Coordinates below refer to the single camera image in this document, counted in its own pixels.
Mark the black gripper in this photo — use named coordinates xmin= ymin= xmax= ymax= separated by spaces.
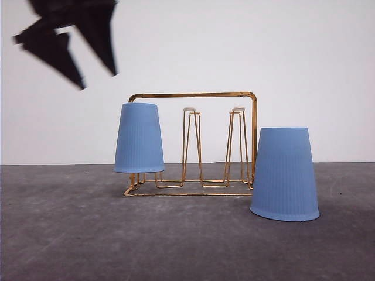
xmin=12 ymin=0 xmax=117 ymax=89

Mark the blue ribbed cup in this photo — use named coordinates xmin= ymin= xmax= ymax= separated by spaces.
xmin=113 ymin=102 xmax=165 ymax=173
xmin=250 ymin=127 xmax=320 ymax=222

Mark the gold wire cup rack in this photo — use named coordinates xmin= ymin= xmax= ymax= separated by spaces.
xmin=124 ymin=92 xmax=258 ymax=196

